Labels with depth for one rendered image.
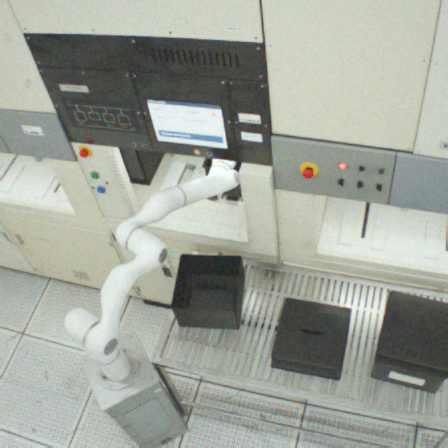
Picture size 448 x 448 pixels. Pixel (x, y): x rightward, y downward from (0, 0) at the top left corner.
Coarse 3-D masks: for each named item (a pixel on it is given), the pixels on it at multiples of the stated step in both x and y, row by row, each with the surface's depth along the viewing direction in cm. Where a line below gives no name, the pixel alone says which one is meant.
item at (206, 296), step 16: (192, 256) 245; (208, 256) 244; (224, 256) 242; (240, 256) 241; (192, 272) 256; (208, 272) 255; (224, 272) 253; (240, 272) 237; (176, 288) 238; (192, 288) 253; (208, 288) 252; (224, 288) 250; (240, 288) 237; (176, 304) 238; (192, 304) 248; (208, 304) 247; (224, 304) 246; (240, 304) 239; (192, 320) 236; (208, 320) 234; (224, 320) 232; (240, 320) 240
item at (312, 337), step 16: (288, 304) 232; (304, 304) 231; (320, 304) 230; (288, 320) 227; (304, 320) 226; (320, 320) 225; (336, 320) 224; (288, 336) 223; (304, 336) 222; (320, 336) 221; (336, 336) 220; (272, 352) 219; (288, 352) 218; (304, 352) 218; (320, 352) 217; (336, 352) 216; (288, 368) 223; (304, 368) 219; (320, 368) 214; (336, 368) 212
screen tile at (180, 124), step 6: (156, 108) 199; (162, 108) 198; (168, 108) 197; (174, 108) 196; (180, 108) 196; (156, 114) 201; (162, 114) 200; (168, 114) 200; (174, 114) 199; (180, 114) 198; (156, 120) 204; (162, 120) 203; (168, 120) 202; (180, 120) 200; (162, 126) 206; (168, 126) 205; (174, 126) 204; (180, 126) 203; (186, 126) 202
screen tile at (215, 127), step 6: (186, 108) 195; (192, 114) 196; (198, 114) 195; (204, 114) 194; (216, 114) 193; (210, 120) 196; (216, 120) 195; (192, 126) 201; (198, 126) 200; (204, 126) 199; (210, 126) 199; (216, 126) 198; (204, 132) 202; (210, 132) 201; (216, 132) 200
